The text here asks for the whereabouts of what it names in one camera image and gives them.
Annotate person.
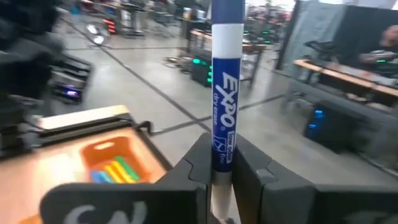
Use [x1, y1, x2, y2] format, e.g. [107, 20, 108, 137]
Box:
[359, 24, 398, 66]

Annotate fat blue highlighter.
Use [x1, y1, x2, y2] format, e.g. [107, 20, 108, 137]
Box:
[89, 169, 105, 184]

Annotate fat yellow Sharpie highlighter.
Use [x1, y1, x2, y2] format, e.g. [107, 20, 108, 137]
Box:
[110, 160, 136, 184]
[104, 164, 126, 184]

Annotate black device purple light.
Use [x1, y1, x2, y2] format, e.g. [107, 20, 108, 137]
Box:
[50, 55, 93, 104]

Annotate black computer blue lights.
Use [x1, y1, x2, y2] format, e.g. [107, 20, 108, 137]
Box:
[303, 101, 357, 152]

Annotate black computer green lights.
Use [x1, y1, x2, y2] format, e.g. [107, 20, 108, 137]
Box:
[190, 55, 214, 88]

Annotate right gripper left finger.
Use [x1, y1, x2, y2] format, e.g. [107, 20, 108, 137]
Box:
[40, 133, 214, 224]

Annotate grey green cloth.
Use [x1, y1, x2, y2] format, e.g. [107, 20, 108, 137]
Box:
[279, 0, 346, 77]

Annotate black partition panel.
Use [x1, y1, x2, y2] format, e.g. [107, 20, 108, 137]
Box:
[334, 4, 398, 63]

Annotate fat teal highlighter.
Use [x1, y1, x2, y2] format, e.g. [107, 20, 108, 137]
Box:
[99, 170, 114, 184]

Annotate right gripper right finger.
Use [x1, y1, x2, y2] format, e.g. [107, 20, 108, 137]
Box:
[232, 133, 398, 224]

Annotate fat green highlighter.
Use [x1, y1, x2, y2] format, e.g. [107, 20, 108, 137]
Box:
[114, 156, 140, 182]

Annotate orange plastic bin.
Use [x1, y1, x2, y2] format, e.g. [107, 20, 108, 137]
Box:
[80, 136, 153, 185]

